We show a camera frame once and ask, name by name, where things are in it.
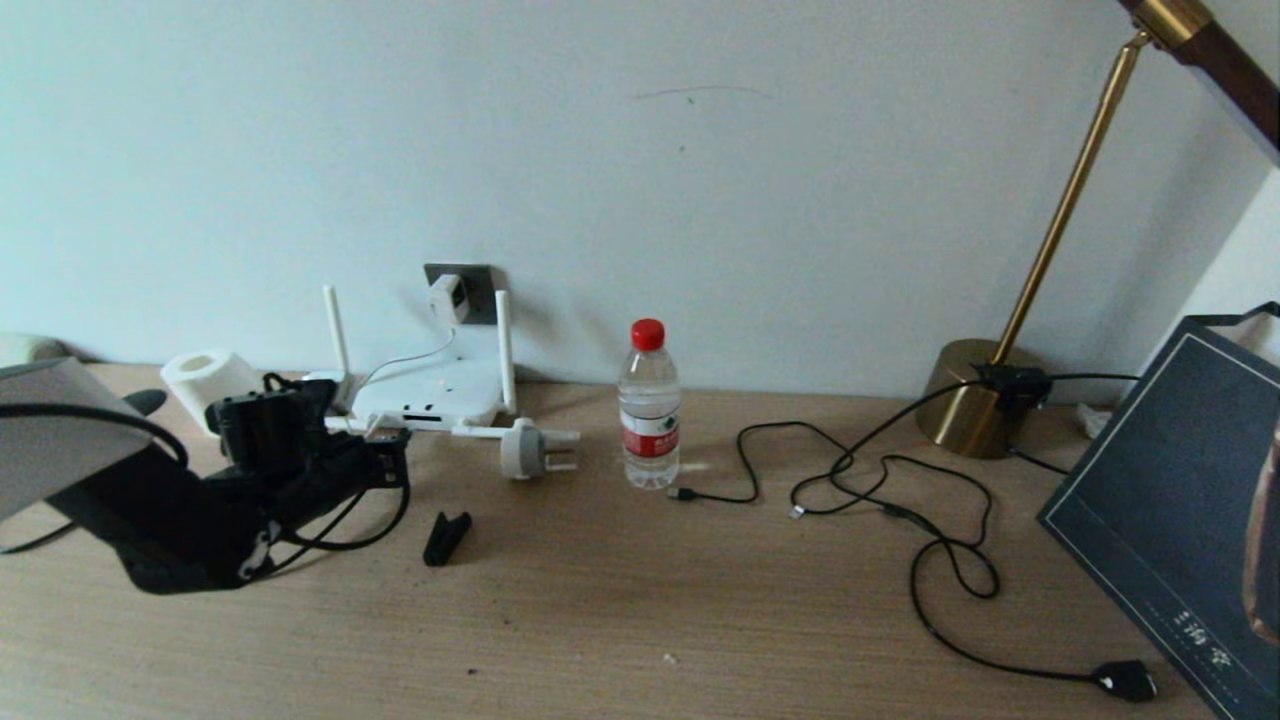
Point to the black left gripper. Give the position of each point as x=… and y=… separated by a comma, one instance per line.
x=365, y=465

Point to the white power adapter with cable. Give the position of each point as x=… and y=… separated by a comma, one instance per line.
x=448, y=298

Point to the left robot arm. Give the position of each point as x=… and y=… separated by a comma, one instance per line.
x=150, y=500

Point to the white wifi router with antennas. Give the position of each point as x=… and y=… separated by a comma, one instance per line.
x=440, y=395

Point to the white round plug adapter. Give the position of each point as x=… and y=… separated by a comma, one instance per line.
x=522, y=450

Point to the small black plastic clip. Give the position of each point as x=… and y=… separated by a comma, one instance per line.
x=445, y=537

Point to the white toilet paper roll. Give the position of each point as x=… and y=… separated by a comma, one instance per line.
x=205, y=380

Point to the clear water bottle red cap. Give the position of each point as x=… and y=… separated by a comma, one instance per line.
x=650, y=420

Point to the brass desk lamp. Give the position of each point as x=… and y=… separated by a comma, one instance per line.
x=975, y=410

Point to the black block on lamp base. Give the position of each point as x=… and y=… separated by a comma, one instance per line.
x=1012, y=383

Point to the crumpled white tissue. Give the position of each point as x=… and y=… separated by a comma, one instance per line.
x=1093, y=420

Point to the dark teal paper bag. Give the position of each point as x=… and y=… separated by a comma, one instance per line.
x=1170, y=500

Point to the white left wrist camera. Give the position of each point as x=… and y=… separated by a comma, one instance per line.
x=325, y=385

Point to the grey wall socket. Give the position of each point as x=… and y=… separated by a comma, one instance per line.
x=485, y=300

